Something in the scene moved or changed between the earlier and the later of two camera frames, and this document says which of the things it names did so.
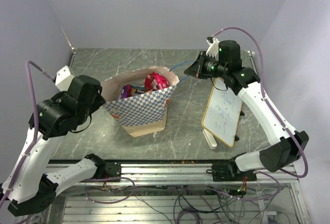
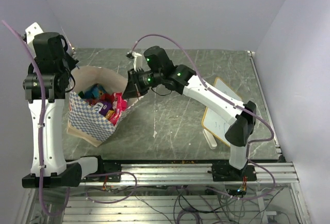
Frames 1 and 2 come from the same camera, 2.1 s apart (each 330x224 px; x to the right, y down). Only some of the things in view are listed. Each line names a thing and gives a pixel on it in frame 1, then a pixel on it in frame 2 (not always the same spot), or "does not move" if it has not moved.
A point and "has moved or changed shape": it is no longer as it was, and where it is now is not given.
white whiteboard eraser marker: [210, 139] does not move
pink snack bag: [154, 81] has moved or changed shape
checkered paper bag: [144, 114] -> [86, 123]
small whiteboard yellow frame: [222, 112] does not move
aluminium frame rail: [186, 174] does not move
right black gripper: [197, 68] -> [134, 88]
